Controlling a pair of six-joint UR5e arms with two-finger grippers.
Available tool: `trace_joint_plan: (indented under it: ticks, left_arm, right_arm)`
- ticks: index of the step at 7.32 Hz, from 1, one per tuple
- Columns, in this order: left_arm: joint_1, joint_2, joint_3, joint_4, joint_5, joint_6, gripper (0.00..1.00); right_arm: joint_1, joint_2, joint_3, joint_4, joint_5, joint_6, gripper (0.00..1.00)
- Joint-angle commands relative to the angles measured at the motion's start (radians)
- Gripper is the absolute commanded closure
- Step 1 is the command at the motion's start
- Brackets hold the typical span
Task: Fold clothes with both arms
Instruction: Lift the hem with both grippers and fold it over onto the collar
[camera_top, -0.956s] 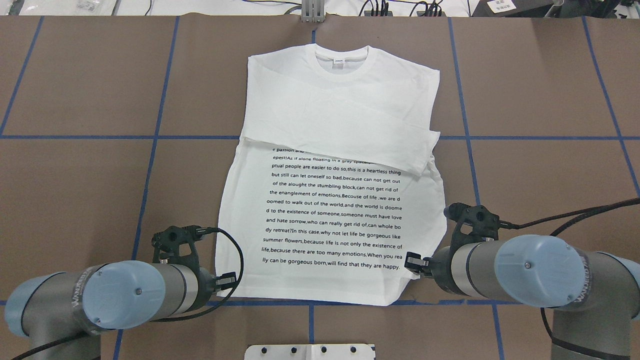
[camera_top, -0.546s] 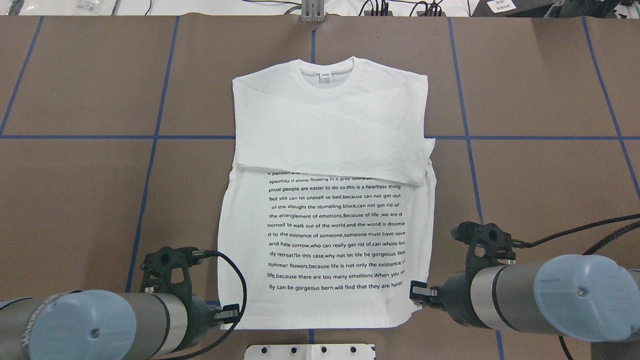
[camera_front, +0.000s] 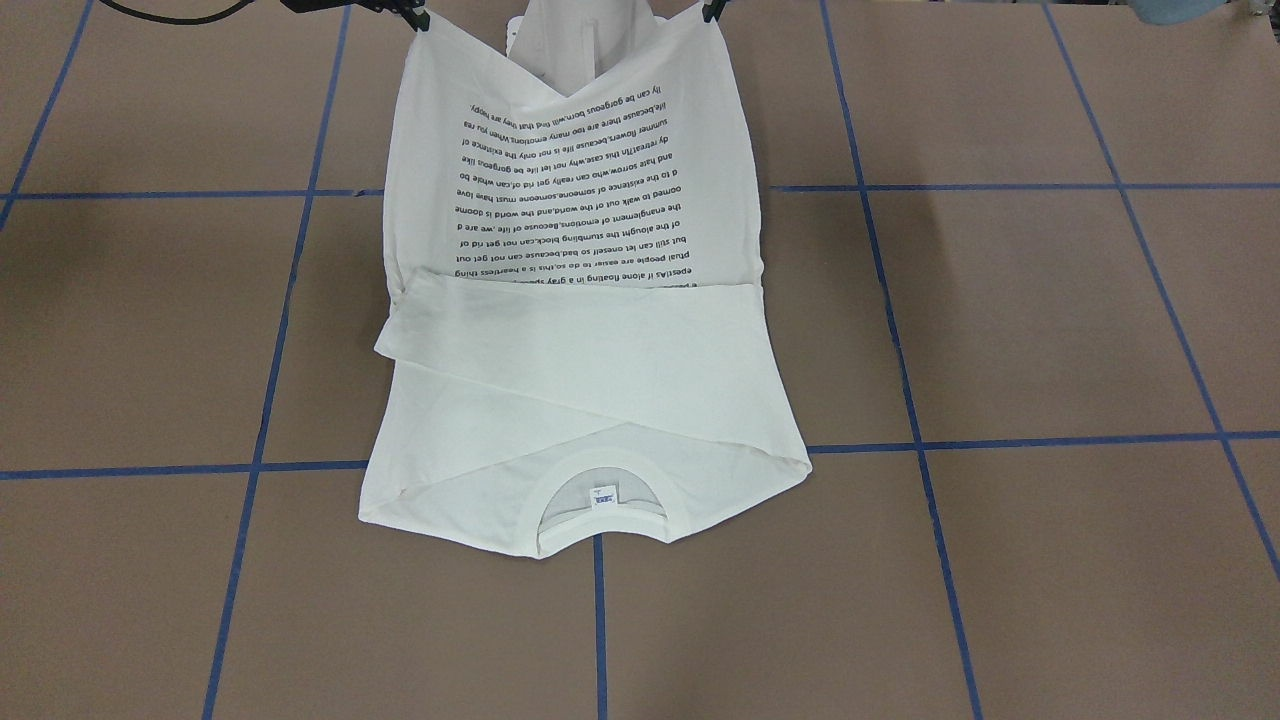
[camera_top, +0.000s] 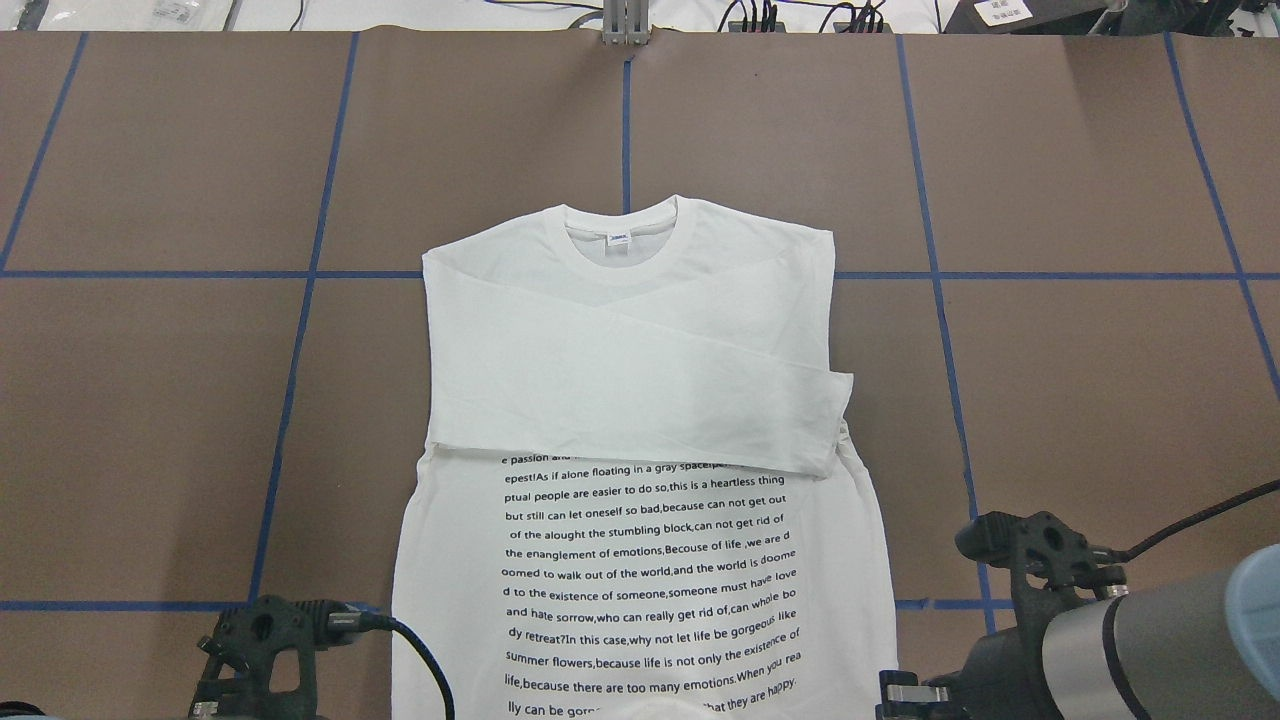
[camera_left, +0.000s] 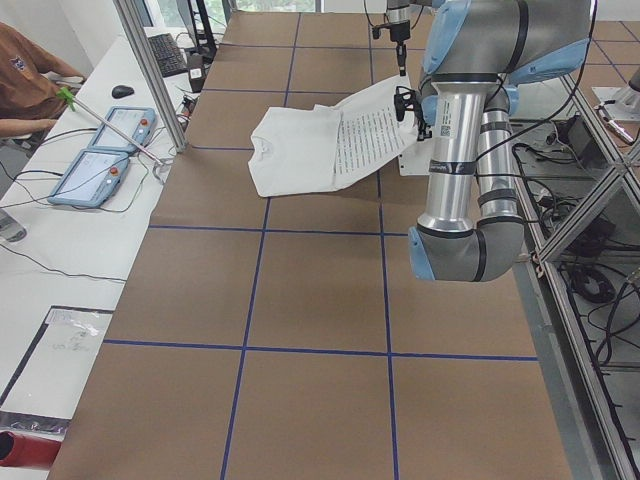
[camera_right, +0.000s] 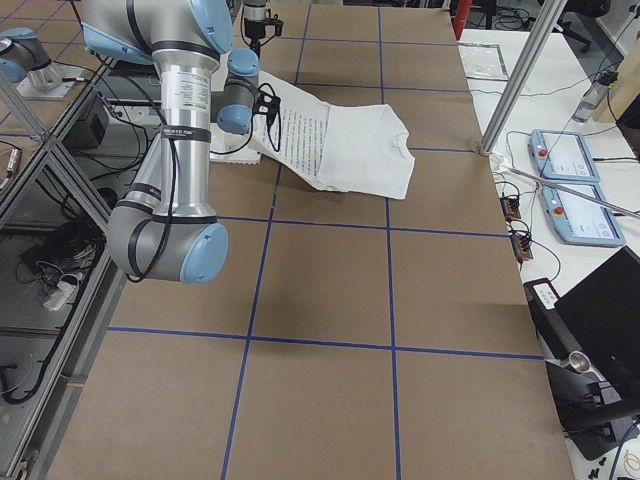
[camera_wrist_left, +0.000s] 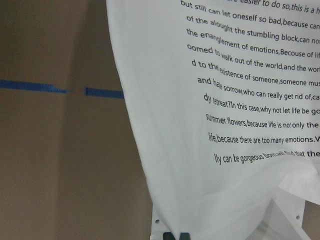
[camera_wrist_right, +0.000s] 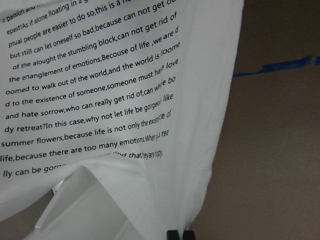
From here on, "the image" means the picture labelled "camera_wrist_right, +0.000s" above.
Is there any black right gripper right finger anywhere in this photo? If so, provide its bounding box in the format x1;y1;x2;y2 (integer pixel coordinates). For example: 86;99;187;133
182;230;196;240

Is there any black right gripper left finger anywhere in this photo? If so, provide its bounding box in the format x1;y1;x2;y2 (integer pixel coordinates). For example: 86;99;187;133
166;230;180;240

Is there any white long-sleeve printed shirt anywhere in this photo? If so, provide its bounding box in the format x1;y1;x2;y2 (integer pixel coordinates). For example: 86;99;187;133
0;0;244;240

